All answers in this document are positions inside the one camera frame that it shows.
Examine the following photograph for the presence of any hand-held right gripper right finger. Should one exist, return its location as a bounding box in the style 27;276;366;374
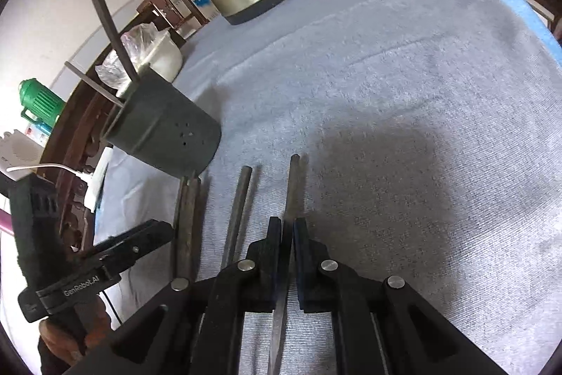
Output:
293;217;510;375

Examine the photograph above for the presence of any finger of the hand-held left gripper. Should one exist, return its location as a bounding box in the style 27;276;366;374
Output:
87;219;175;271

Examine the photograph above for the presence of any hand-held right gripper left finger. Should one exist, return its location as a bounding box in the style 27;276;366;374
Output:
81;217;286;375

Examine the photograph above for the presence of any dark cylindrical chopstick holder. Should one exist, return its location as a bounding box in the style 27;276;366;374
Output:
100;65;221;178

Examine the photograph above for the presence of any light grey chopstick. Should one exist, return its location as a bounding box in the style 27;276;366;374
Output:
64;61;126;108

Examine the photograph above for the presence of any person's left hand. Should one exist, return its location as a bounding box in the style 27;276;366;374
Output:
39;295;110;363

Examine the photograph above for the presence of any white electric heater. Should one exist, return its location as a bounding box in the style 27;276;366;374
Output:
0;130;45;174

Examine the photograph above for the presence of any green thermos flask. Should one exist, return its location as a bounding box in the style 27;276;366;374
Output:
19;78;66;130

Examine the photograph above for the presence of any clear plastic bag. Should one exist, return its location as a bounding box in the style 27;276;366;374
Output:
95;24;171;90

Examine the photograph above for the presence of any grey towel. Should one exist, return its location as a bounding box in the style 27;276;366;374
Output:
94;0;562;375

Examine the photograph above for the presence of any wooden chair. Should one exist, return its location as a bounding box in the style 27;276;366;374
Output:
136;0;209;46

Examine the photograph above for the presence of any blue cloth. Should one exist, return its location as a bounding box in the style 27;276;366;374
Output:
415;0;562;64

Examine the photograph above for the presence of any white stool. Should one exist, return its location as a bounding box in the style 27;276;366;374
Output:
520;0;556;31

